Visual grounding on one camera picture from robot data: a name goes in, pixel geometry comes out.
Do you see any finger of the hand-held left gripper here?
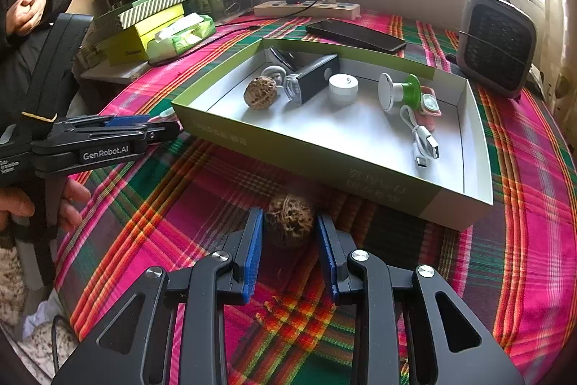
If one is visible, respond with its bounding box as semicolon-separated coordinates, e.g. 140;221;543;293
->
143;120;181;144
31;114;151;144

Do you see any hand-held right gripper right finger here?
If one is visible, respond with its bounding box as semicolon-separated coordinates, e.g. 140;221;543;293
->
316;211;526;385

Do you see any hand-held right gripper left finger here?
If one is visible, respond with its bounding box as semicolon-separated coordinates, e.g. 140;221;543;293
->
52;207;264;385

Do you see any brown walnut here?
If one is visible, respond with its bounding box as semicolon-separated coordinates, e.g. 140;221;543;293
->
243;77;279;110
264;193;315;249

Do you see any green white cardboard box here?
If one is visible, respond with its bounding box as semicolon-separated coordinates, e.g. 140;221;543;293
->
171;37;495;231

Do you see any black white suction hook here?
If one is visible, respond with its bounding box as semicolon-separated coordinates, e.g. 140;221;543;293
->
269;47;299;71

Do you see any white usb cable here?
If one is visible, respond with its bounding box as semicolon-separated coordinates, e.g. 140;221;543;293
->
400;104;443;169

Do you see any black bike light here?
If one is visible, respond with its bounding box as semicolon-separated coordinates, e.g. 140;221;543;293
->
283;53;340;105

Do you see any white round bottle cap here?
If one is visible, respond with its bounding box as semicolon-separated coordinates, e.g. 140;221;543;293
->
327;74;359;105

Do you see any pink clip with white button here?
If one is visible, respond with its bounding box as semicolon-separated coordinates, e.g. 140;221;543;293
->
419;93;441;116

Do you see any white green suction holder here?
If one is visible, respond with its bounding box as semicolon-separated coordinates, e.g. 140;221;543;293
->
378;72;423;113

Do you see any person's left hand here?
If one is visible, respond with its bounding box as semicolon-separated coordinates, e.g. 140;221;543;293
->
0;178;91;233

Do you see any yellow-green box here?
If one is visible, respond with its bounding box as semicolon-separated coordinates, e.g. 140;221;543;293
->
97;4;186;66

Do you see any green tissue pack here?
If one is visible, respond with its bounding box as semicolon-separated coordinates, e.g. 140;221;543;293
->
146;13;217;61

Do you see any black curved bar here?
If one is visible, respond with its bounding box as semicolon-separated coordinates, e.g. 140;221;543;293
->
20;13;95;124

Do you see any green striped gift box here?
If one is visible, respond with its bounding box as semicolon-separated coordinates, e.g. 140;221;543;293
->
94;0;198;29

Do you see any white power strip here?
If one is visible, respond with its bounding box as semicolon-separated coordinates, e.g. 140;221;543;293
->
253;0;361;21

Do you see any speckled cloth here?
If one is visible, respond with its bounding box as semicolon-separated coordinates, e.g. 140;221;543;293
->
0;250;79;372

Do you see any black smartphone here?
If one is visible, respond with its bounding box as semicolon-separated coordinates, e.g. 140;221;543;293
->
305;19;407;53

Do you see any grey small space heater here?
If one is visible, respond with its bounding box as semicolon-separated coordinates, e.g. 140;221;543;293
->
456;0;538;99

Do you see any heart print curtain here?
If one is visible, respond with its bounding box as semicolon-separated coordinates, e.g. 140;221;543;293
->
541;0;577;128

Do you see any black charger cable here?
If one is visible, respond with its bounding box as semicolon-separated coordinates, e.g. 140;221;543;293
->
149;0;325;65

